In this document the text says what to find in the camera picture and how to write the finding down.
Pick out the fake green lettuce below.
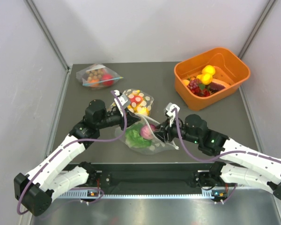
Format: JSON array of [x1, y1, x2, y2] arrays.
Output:
[[125, 129, 152, 148]]

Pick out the fake red onion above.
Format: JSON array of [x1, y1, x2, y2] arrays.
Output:
[[140, 125, 155, 140]]

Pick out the fake purple grapes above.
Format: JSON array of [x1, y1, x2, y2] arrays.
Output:
[[187, 79, 201, 90]]

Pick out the yellow fake lemon lower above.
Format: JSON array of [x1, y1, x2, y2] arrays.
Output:
[[200, 74, 213, 85]]

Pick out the small orange fake fruit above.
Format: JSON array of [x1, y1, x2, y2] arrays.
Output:
[[182, 79, 190, 86]]

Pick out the fake red strawberries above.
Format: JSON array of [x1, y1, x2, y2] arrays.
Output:
[[191, 86, 211, 97]]

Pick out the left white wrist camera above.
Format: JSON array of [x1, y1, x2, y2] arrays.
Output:
[[114, 90, 130, 110]]

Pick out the orange plastic bin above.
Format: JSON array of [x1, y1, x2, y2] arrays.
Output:
[[174, 47, 251, 111]]

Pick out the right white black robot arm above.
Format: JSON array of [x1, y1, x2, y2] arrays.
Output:
[[154, 114, 281, 200]]

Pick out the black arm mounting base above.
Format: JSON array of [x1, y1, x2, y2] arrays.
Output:
[[86, 163, 225, 195]]

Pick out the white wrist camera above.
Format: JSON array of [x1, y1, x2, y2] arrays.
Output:
[[114, 90, 130, 110], [163, 103, 180, 127]]

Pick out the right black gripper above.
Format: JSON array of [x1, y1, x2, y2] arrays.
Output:
[[152, 115, 200, 144]]

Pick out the polka dot bag with vegetables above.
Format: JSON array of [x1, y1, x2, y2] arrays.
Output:
[[120, 113, 179, 155]]

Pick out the clear bag with nuts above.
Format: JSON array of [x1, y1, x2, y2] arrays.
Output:
[[76, 64, 123, 89]]

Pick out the yellow fake lemon upper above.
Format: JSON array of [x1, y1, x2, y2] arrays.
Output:
[[202, 65, 216, 76]]

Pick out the grey slotted cable duct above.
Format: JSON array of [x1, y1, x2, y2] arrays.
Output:
[[56, 189, 216, 200]]

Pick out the fake meat slice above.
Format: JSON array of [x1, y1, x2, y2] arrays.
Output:
[[209, 78, 230, 91]]

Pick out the polka dot bag with fruit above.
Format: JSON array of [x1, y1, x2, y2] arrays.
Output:
[[110, 89, 154, 116]]

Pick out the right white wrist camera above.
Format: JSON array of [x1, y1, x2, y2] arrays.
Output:
[[163, 103, 180, 127]]

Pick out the yellow fake lemon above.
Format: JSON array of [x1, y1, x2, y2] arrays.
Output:
[[200, 74, 213, 85], [202, 65, 216, 76]]

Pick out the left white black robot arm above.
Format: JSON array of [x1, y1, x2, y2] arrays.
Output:
[[14, 97, 140, 217]]

